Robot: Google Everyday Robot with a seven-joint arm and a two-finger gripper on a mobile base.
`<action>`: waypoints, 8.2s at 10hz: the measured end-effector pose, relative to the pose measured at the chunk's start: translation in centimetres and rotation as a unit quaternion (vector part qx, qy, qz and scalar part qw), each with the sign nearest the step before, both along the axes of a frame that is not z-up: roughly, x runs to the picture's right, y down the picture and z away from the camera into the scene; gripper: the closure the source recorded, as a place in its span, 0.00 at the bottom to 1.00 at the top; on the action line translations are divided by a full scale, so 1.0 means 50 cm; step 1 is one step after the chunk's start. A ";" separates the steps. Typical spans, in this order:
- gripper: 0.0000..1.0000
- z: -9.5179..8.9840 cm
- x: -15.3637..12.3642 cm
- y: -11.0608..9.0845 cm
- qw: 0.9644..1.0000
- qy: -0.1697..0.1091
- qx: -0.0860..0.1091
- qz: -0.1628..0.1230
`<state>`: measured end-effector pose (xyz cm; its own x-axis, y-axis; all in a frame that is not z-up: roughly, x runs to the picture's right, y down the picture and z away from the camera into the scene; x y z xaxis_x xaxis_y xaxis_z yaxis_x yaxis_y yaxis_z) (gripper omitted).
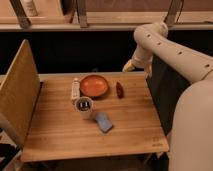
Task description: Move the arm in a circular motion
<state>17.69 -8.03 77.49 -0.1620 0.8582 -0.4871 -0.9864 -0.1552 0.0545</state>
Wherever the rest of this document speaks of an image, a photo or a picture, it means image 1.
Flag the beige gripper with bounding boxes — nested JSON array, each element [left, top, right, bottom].
[[122, 46, 153, 78]]

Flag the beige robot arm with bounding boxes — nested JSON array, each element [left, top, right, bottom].
[[123, 22, 213, 171]]

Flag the dark red oblong object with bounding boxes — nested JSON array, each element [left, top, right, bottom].
[[116, 82, 124, 98]]

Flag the orange bowl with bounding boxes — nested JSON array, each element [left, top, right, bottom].
[[80, 75, 109, 98]]

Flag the blue sponge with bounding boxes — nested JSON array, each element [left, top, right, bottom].
[[95, 112, 113, 133]]

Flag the white tube bottle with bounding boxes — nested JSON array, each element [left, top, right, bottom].
[[71, 78, 80, 101]]

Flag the white cup with batteries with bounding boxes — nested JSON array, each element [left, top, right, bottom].
[[75, 96, 93, 119]]

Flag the wooden table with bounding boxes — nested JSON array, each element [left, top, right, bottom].
[[21, 72, 169, 162]]

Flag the wooden side board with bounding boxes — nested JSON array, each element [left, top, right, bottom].
[[0, 40, 40, 148]]

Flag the wooden shelf rail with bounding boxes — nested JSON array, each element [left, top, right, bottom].
[[0, 0, 213, 31]]

